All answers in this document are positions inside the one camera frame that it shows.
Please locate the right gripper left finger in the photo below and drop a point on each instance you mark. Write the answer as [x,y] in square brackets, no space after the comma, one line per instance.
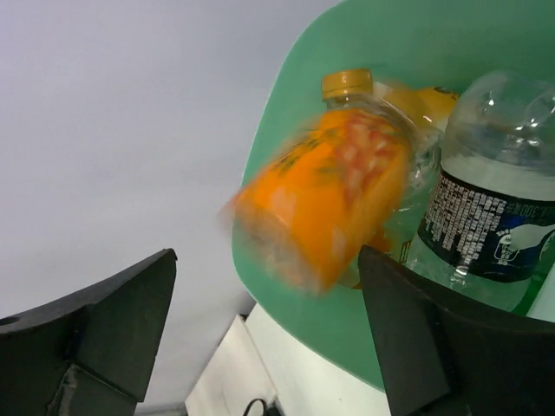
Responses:
[91,352]

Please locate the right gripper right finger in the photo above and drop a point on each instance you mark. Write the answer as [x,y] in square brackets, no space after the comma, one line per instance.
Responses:
[442,353]

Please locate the clear Pepsi bottle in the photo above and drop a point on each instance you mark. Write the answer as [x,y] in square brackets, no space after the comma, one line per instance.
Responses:
[490,217]

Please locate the amber ribbed orange bottle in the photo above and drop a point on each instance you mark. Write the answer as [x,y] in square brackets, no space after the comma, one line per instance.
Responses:
[307,212]

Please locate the small orange juice bottle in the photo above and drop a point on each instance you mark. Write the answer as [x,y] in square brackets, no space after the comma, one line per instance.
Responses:
[355,88]

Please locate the green plastic bin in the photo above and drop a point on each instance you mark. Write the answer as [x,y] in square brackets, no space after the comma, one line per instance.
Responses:
[419,43]

